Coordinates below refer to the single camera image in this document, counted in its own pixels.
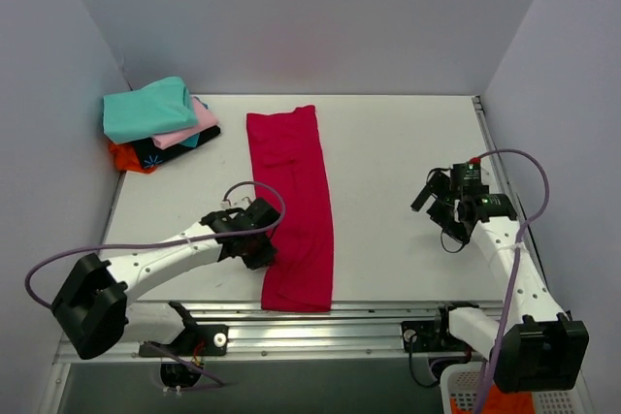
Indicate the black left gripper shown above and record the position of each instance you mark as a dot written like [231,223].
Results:
[259,253]

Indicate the teal folded t-shirt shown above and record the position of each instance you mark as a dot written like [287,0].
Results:
[163,106]

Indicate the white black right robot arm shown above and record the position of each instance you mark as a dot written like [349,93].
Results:
[535,346]

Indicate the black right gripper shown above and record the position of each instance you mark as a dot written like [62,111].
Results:
[438,196]

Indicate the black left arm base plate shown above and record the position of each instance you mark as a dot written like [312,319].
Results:
[204,340]

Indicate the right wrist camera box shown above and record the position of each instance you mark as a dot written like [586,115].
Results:
[466,178]

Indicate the aluminium frame rails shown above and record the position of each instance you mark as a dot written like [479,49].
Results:
[391,264]

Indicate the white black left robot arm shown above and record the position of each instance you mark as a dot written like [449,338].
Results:
[98,304]

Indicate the red t-shirt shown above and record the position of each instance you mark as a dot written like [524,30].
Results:
[286,154]

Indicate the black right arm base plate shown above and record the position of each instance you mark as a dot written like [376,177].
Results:
[429,336]

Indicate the white plastic laundry basket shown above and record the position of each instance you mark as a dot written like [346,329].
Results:
[463,379]

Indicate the orange folded t-shirt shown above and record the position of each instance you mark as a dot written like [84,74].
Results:
[125,158]

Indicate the orange t-shirt in basket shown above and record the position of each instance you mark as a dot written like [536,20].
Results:
[496,403]

